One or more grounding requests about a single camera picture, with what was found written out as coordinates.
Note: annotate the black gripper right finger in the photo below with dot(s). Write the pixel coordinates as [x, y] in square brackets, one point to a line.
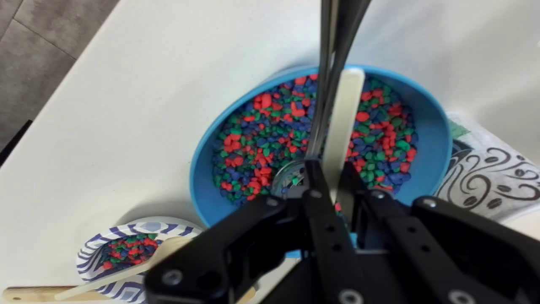
[444, 254]

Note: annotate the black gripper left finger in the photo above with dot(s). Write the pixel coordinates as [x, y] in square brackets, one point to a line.
[225, 260]

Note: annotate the white plastic knife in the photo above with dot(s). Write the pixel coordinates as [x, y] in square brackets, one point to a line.
[341, 127]

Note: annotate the black and white paper cup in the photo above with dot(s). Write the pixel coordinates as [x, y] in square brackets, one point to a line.
[488, 176]

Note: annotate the blue cereal bowl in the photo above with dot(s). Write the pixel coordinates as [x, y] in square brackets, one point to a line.
[398, 139]

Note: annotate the blue patterned paper plate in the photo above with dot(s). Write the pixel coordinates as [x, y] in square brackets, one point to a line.
[127, 245]

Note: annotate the metal spoon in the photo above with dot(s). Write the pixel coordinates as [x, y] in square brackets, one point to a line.
[339, 24]

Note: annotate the wooden spatula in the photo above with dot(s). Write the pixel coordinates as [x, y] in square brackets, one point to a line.
[46, 294]

